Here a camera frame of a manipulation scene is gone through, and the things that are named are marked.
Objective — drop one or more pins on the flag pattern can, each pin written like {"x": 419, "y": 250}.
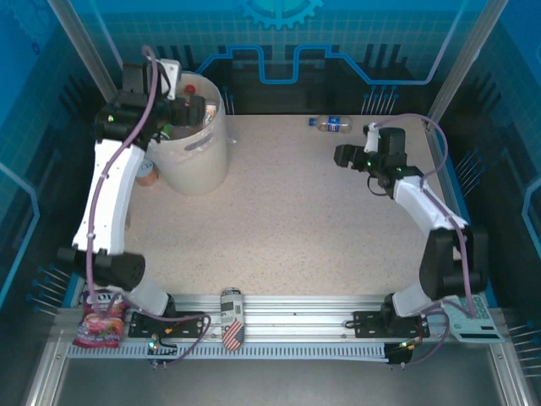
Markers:
{"x": 231, "y": 317}

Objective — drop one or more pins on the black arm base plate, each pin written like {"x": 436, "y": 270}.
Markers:
{"x": 190, "y": 317}
{"x": 367, "y": 323}

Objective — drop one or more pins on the aluminium frame post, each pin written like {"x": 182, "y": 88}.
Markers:
{"x": 465, "y": 63}
{"x": 89, "y": 55}

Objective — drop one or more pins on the copper can white lid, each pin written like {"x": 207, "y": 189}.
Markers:
{"x": 149, "y": 173}

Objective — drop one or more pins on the beige plastic bin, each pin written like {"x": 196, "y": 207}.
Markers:
{"x": 198, "y": 169}

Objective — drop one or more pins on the berry candy bag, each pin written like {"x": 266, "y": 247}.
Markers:
{"x": 99, "y": 325}

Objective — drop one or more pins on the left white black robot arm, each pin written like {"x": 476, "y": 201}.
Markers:
{"x": 110, "y": 199}

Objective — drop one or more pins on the clear plastic bin liner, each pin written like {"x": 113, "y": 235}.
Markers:
{"x": 211, "y": 137}

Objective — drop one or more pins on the aluminium mounting rail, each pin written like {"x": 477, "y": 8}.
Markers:
{"x": 296, "y": 308}

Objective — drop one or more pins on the Pepsi bottle blue label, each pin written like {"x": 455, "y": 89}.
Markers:
{"x": 331, "y": 124}

